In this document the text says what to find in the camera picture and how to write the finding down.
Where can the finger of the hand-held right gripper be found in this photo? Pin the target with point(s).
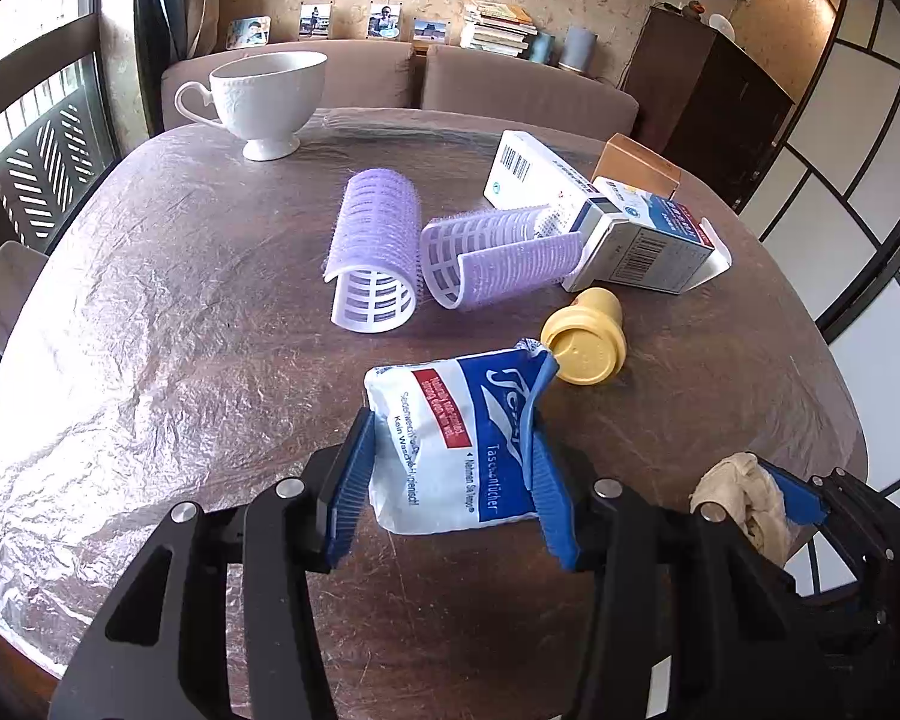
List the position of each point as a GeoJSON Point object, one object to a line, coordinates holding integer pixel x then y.
{"type": "Point", "coordinates": [802, 499]}

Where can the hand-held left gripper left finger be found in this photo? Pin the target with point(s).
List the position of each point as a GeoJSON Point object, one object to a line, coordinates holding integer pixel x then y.
{"type": "Point", "coordinates": [349, 487]}

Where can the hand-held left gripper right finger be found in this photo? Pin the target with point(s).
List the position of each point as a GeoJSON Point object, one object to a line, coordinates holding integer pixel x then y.
{"type": "Point", "coordinates": [555, 502]}

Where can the beige paper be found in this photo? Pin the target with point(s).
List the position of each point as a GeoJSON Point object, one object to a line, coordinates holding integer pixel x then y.
{"type": "Point", "coordinates": [742, 495]}

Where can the blue white tissue pack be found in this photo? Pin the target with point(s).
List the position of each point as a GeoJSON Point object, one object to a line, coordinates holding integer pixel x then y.
{"type": "Point", "coordinates": [450, 450]}

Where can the small yellow bottle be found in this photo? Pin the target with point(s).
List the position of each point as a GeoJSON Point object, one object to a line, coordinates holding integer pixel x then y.
{"type": "Point", "coordinates": [581, 349]}

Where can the purple hair roller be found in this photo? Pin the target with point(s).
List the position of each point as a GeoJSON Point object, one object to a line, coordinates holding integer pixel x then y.
{"type": "Point", "coordinates": [510, 255]}
{"type": "Point", "coordinates": [371, 225]}

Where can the blue white medicine box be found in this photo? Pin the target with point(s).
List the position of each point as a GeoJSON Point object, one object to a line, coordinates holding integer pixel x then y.
{"type": "Point", "coordinates": [645, 255]}

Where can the clear plastic table cover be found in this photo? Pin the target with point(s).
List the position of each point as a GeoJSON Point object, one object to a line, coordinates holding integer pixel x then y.
{"type": "Point", "coordinates": [195, 315]}

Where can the white panel sliding screen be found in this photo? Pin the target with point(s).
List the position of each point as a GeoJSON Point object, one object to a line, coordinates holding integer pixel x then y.
{"type": "Point", "coordinates": [855, 165]}

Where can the long white medicine box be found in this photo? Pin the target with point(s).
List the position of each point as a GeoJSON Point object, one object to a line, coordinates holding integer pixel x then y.
{"type": "Point", "coordinates": [529, 165]}

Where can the wooden cube box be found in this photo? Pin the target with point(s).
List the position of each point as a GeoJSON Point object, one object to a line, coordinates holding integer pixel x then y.
{"type": "Point", "coordinates": [637, 165]}

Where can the grey chair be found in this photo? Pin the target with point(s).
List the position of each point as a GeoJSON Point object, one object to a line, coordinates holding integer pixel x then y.
{"type": "Point", "coordinates": [7, 292]}

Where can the white footed cup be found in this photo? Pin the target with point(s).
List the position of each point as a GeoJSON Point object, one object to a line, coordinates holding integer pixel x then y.
{"type": "Point", "coordinates": [270, 97]}

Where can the dark wooden cabinet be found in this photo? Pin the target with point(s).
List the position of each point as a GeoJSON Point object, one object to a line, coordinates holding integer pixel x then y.
{"type": "Point", "coordinates": [720, 105]}

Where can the brown upholstered bench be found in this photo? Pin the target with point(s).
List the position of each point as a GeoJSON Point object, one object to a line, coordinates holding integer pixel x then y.
{"type": "Point", "coordinates": [360, 82]}
{"type": "Point", "coordinates": [525, 101]}

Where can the lattice balcony railing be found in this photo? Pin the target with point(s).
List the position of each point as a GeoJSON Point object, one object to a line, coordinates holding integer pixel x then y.
{"type": "Point", "coordinates": [45, 157]}

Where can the teal cylinder tin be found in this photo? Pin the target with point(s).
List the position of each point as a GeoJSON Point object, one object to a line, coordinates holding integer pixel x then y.
{"type": "Point", "coordinates": [541, 47]}

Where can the grey cylinder speaker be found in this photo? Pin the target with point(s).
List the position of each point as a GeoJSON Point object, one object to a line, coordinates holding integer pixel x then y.
{"type": "Point", "coordinates": [579, 47]}

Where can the framed photo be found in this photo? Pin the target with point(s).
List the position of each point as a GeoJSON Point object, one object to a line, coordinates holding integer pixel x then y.
{"type": "Point", "coordinates": [430, 31]}
{"type": "Point", "coordinates": [384, 20]}
{"type": "Point", "coordinates": [316, 21]}
{"type": "Point", "coordinates": [247, 31]}

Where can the white ornament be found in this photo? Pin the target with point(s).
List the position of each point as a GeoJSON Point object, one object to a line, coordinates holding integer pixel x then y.
{"type": "Point", "coordinates": [721, 26]}

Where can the stack of books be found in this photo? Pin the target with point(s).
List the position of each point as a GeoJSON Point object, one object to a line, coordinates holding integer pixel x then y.
{"type": "Point", "coordinates": [499, 26]}

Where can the small brown ornament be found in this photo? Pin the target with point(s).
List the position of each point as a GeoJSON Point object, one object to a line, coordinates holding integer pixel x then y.
{"type": "Point", "coordinates": [695, 10]}

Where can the dark curtain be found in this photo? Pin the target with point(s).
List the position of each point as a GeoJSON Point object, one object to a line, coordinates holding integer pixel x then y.
{"type": "Point", "coordinates": [154, 15]}

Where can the dark window frame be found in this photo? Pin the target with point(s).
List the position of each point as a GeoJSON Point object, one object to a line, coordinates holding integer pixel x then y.
{"type": "Point", "coordinates": [37, 45]}

